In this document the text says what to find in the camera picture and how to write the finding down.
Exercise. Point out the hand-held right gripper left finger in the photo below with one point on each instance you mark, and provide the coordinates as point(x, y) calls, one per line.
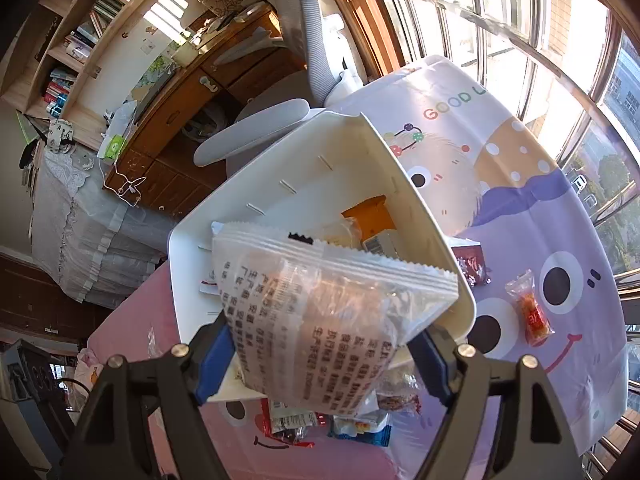
point(215, 360)

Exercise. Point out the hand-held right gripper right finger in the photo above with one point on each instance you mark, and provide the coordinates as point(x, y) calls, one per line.
point(430, 360)

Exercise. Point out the large clear pastry packet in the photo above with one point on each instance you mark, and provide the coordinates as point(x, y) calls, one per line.
point(325, 320)

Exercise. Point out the orange and white bar packet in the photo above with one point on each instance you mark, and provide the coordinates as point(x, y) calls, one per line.
point(372, 217)

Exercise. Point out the white plastic bin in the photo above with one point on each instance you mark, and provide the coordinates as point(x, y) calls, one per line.
point(310, 170)

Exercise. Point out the clear packet of dark snack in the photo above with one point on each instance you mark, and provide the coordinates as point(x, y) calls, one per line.
point(397, 395)

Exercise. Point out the red and white snack packet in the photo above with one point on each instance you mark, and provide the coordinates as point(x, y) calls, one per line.
point(285, 420)

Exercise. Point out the blue snack packet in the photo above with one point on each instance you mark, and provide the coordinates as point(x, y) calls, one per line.
point(370, 432)

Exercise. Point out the pink blanket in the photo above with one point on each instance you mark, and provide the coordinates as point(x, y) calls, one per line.
point(130, 310)

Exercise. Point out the dark red snack packet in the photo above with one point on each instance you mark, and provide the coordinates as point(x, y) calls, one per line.
point(467, 262)

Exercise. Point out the red orange candy packet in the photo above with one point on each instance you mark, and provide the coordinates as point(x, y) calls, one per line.
point(532, 312)

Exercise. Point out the white lace cover cloth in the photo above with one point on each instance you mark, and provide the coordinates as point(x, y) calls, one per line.
point(90, 240)

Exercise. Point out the cartoon printed tablecloth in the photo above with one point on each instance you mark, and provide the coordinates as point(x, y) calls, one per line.
point(525, 210)

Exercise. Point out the dark wooden cabinet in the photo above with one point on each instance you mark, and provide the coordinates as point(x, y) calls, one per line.
point(35, 290)

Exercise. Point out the grey blue box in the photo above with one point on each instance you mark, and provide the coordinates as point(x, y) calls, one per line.
point(25, 410)

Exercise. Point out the white office chair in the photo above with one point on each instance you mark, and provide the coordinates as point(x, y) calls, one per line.
point(260, 130)

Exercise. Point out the green tissue box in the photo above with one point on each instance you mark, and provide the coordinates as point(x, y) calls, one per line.
point(112, 146)

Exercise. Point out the printed cloth bag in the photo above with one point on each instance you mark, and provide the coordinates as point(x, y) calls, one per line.
point(60, 132)

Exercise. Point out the black pan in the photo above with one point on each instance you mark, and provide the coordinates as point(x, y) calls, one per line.
point(29, 155)

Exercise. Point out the white mug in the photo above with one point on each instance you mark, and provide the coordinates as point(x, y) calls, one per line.
point(184, 54)

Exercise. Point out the row of books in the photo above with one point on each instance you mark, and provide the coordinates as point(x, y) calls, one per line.
point(57, 92)

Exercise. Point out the wooden desk with shelves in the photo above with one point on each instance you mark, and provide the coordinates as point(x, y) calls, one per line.
point(125, 15)

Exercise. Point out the window frame with metal bars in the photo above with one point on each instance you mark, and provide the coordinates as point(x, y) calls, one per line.
point(607, 60)

